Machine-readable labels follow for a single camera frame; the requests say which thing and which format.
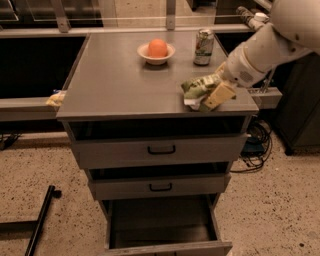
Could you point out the grey drawer cabinet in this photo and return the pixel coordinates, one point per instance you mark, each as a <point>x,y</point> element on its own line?
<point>112,82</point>

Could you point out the middle grey drawer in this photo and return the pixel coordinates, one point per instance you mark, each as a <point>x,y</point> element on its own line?
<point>158,181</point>

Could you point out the green jalapeno chip bag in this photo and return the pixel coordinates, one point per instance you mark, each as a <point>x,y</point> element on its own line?
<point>197,90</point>

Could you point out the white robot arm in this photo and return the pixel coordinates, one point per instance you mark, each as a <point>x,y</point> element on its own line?
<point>290,31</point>

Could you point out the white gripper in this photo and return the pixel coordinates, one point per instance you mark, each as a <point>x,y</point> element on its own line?
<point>239,69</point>

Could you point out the top grey drawer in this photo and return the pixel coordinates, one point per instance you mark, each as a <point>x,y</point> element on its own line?
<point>135,143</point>

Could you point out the orange fruit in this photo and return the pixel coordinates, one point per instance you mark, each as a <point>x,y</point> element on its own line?
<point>157,48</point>

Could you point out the white ceramic bowl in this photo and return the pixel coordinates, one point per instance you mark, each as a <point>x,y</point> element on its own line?
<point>143,52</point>

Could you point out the dark cabinet at right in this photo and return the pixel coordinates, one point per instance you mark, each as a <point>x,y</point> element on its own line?
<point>297,117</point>

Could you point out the yellow sponge on rail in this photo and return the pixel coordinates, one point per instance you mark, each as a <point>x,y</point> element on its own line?
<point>56,99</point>

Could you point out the bottom grey drawer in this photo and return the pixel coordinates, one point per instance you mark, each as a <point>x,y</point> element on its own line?
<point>165,226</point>

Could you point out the green white soda can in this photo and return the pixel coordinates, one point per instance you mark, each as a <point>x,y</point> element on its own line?
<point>204,47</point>

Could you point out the white power strip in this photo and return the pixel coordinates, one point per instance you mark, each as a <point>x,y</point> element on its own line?
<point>254,21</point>

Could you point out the grey drawer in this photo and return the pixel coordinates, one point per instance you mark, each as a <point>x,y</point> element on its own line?
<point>165,226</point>
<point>135,143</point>
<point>158,181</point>

